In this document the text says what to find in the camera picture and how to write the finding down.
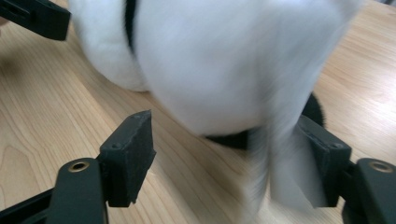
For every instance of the panda plush toy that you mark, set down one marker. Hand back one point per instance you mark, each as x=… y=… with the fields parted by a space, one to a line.
x=218 y=62

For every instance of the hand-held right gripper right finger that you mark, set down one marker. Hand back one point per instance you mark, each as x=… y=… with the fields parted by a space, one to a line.
x=333 y=161

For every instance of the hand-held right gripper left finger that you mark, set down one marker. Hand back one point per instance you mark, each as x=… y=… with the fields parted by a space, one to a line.
x=127 y=161

